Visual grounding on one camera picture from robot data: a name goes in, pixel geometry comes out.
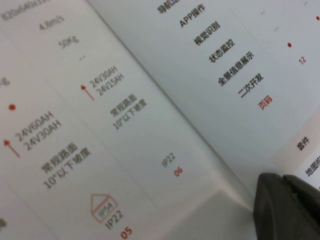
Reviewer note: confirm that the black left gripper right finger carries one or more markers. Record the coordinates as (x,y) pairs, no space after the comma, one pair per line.
(308,215)

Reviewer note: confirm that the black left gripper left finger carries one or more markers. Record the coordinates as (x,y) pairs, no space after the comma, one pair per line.
(272,212)

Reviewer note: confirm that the white printed booklet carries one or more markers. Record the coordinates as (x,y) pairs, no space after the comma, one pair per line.
(150,125)

